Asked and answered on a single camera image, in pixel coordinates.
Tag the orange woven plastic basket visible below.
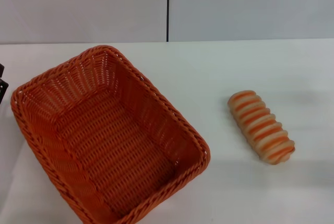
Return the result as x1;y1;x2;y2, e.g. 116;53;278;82
10;45;211;224

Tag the orange striped bread roll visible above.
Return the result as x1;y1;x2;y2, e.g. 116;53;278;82
227;90;296;164

